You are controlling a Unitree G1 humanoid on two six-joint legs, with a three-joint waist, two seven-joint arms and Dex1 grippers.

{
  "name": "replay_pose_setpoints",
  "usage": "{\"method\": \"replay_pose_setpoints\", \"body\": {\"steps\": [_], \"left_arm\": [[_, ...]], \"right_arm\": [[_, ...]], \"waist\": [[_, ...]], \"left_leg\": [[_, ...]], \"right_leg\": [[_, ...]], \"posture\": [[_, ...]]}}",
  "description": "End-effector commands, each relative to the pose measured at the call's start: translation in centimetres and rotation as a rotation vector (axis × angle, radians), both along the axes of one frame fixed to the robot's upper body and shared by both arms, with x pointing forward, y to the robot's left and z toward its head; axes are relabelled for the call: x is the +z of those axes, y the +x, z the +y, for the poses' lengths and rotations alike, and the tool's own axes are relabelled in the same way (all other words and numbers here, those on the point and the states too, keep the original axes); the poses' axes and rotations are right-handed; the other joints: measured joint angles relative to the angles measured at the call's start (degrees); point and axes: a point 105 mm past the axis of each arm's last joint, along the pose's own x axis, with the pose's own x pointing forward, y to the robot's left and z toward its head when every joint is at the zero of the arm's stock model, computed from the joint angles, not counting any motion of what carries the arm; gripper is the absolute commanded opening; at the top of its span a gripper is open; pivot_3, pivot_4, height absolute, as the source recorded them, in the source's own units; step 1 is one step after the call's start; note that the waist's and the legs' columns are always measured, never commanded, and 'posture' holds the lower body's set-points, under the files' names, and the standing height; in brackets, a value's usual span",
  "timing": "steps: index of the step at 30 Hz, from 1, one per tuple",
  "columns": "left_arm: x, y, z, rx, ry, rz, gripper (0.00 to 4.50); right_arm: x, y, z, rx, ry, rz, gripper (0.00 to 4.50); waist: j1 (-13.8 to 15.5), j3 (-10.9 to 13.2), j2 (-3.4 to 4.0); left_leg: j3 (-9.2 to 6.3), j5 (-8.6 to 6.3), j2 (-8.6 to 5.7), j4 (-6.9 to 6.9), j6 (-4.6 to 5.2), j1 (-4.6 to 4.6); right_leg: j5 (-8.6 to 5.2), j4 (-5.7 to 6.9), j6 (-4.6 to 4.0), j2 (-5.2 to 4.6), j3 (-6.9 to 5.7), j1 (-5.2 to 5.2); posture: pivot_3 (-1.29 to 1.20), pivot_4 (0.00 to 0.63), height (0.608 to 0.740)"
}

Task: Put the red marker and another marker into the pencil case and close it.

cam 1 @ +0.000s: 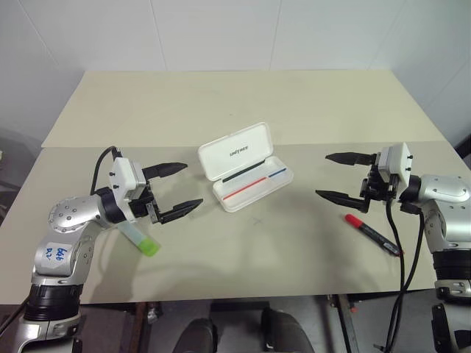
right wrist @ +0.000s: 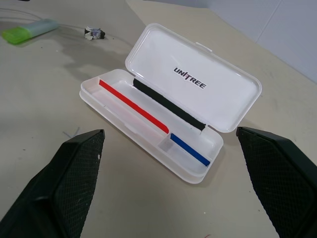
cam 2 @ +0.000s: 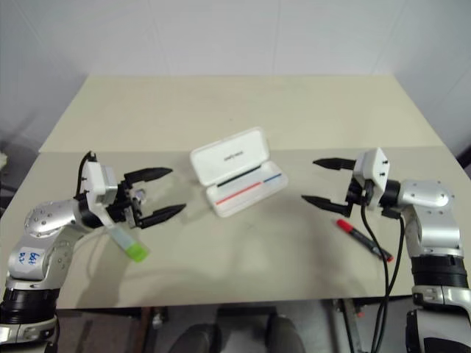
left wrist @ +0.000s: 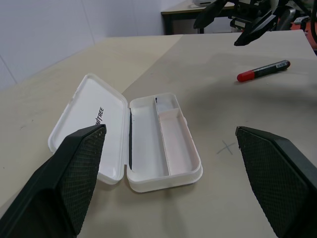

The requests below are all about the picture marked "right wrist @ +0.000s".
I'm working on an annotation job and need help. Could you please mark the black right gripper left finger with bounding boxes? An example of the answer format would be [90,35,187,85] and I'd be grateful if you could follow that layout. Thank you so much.
[0,129,106,238]

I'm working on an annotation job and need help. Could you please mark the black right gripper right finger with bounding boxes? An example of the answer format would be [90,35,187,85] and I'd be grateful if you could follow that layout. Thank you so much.
[236,126,317,238]

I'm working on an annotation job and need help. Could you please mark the small black binder clip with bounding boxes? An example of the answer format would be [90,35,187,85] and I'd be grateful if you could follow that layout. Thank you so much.
[84,24,106,41]

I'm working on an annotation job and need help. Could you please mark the white plastic Unitree pencil case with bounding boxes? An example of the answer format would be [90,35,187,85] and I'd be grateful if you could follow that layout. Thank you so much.
[79,23,263,184]

